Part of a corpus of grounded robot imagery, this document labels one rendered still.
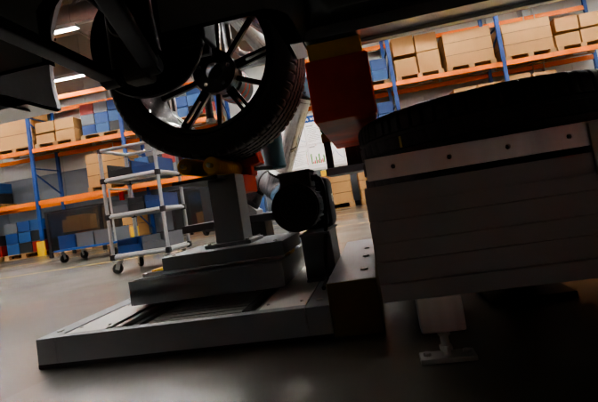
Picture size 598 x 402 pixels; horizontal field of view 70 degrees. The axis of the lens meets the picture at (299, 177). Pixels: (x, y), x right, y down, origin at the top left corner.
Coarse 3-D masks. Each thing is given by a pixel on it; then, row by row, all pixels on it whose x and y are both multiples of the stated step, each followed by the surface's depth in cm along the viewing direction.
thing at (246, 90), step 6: (216, 66) 164; (228, 66) 163; (210, 72) 165; (216, 72) 164; (240, 72) 166; (210, 78) 165; (216, 78) 164; (240, 84) 166; (246, 84) 172; (252, 84) 182; (240, 90) 168; (246, 90) 173; (252, 90) 181; (222, 96) 167; (228, 96) 167; (246, 96) 177; (234, 102) 177; (240, 102) 179
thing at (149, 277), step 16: (288, 256) 136; (160, 272) 140; (176, 272) 139; (192, 272) 136; (208, 272) 129; (224, 272) 129; (240, 272) 128; (256, 272) 127; (272, 272) 126; (288, 272) 132; (144, 288) 133; (160, 288) 132; (176, 288) 131; (192, 288) 130; (208, 288) 129; (224, 288) 128; (240, 288) 128; (256, 288) 127; (272, 288) 128; (144, 304) 133
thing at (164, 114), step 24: (216, 24) 158; (264, 24) 135; (216, 48) 158; (264, 48) 155; (264, 72) 135; (168, 96) 161; (216, 96) 158; (240, 96) 156; (168, 120) 151; (192, 120) 159
